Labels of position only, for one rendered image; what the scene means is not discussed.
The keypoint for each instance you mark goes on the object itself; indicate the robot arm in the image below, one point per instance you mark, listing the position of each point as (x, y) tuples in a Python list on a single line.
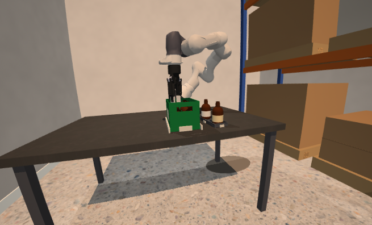
[(177, 47)]

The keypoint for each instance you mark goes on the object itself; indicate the green bottle crate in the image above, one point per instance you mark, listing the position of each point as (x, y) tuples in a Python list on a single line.
[(183, 118)]

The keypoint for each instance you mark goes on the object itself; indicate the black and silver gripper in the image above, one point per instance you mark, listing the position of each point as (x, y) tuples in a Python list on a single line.
[(174, 82)]

